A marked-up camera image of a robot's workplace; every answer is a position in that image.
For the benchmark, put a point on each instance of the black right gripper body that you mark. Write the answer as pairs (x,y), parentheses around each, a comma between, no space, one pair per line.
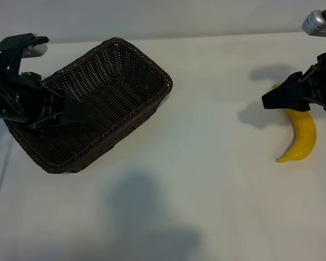
(323,81)

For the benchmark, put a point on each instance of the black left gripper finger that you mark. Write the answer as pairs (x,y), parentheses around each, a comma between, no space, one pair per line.
(47,121)
(74,110)

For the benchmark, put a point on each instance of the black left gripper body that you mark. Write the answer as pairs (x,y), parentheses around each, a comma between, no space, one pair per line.
(27,98)

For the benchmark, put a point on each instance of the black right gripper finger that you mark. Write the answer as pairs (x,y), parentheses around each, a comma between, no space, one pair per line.
(300,106)
(282,93)

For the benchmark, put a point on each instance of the yellow banana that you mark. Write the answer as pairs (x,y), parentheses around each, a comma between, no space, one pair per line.
(304,130)

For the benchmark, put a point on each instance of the dark brown wicker basket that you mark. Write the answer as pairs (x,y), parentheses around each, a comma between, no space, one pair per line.
(116,92)

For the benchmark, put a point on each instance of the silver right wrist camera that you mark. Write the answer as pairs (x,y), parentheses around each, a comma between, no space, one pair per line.
(316,24)

